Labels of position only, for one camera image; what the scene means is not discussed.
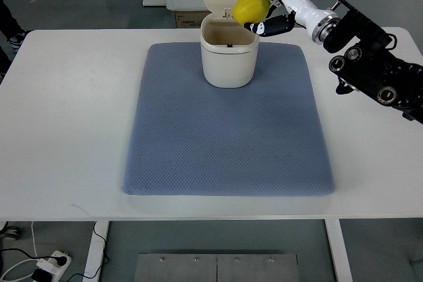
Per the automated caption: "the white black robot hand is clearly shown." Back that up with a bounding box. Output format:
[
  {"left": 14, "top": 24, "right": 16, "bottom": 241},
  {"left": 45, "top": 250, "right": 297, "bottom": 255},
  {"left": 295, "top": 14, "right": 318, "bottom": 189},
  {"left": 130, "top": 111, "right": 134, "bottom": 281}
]
[{"left": 243, "top": 0, "right": 340, "bottom": 44}]

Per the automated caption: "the yellow lemon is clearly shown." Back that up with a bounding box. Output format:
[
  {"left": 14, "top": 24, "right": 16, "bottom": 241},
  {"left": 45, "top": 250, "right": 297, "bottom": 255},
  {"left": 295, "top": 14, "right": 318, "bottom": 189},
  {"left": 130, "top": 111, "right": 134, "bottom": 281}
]
[{"left": 233, "top": 0, "right": 271, "bottom": 25}]

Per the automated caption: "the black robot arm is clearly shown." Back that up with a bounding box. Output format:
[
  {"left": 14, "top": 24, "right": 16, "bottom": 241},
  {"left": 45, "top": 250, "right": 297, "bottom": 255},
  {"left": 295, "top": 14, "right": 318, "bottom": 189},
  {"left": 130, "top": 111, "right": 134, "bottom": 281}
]
[{"left": 323, "top": 0, "right": 422, "bottom": 123}]

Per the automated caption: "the cream trash bin with lid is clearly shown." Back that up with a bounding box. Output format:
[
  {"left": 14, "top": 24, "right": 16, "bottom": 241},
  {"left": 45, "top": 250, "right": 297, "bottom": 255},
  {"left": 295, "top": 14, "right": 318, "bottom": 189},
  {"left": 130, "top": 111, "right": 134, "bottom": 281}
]
[{"left": 200, "top": 0, "right": 259, "bottom": 88}]

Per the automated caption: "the cardboard box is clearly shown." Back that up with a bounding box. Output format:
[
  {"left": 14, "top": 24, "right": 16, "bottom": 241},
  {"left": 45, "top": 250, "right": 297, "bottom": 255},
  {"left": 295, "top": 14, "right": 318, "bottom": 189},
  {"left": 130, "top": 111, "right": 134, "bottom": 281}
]
[{"left": 175, "top": 11, "right": 210, "bottom": 28}]

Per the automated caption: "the blue textured mat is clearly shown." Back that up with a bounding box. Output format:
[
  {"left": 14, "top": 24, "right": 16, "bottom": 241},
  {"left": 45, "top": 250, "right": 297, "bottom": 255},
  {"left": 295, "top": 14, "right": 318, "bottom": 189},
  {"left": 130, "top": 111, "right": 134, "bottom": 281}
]
[{"left": 123, "top": 42, "right": 335, "bottom": 197}]

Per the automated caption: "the right white table leg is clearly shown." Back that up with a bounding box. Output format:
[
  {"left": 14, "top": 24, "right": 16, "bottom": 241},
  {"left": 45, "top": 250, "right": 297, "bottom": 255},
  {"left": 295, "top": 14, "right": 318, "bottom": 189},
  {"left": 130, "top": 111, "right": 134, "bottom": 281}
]
[{"left": 325, "top": 219, "right": 353, "bottom": 282}]

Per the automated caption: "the white table leg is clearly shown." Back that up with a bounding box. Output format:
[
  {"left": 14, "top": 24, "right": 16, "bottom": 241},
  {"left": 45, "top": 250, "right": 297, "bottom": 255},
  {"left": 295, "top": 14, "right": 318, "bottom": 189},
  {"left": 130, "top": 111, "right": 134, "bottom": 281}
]
[
  {"left": 83, "top": 221, "right": 110, "bottom": 282},
  {"left": 325, "top": 219, "right": 353, "bottom": 282}
]

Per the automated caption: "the grey metal floor plate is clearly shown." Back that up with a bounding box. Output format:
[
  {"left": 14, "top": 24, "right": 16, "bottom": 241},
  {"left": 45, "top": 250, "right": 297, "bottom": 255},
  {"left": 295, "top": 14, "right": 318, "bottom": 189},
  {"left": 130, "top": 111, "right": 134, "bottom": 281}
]
[{"left": 134, "top": 253, "right": 300, "bottom": 281}]

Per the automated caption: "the person's dark leg and shoe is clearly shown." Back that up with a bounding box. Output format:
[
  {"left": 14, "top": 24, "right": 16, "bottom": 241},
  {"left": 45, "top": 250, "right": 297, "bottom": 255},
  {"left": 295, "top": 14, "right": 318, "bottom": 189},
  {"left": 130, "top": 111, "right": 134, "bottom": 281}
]
[{"left": 1, "top": 0, "right": 29, "bottom": 52}]

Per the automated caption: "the left white table leg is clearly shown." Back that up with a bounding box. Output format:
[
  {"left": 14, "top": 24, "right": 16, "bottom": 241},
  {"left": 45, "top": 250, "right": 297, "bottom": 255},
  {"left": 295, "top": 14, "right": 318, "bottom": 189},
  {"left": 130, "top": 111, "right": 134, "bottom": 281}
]
[{"left": 83, "top": 221, "right": 110, "bottom": 282}]

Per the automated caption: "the white power strip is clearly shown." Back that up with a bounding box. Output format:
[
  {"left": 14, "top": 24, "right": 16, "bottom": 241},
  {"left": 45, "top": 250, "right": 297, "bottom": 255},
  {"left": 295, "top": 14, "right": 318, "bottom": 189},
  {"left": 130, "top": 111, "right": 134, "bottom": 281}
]
[{"left": 36, "top": 250, "right": 71, "bottom": 279}]

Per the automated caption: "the caster wheel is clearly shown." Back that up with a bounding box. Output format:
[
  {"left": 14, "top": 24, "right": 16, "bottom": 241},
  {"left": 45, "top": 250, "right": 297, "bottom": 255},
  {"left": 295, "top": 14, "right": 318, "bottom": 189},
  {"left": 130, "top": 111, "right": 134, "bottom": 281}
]
[{"left": 0, "top": 221, "right": 21, "bottom": 240}]

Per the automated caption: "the black power cable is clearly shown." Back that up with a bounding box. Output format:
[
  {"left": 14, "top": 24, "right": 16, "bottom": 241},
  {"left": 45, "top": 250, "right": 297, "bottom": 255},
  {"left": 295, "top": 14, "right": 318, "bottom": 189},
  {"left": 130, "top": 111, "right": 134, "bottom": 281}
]
[{"left": 0, "top": 221, "right": 110, "bottom": 282}]

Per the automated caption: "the white power cable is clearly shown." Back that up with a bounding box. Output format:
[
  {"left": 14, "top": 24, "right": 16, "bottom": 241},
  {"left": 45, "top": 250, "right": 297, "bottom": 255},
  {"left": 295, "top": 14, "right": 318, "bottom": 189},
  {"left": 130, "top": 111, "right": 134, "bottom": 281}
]
[{"left": 0, "top": 221, "right": 56, "bottom": 279}]

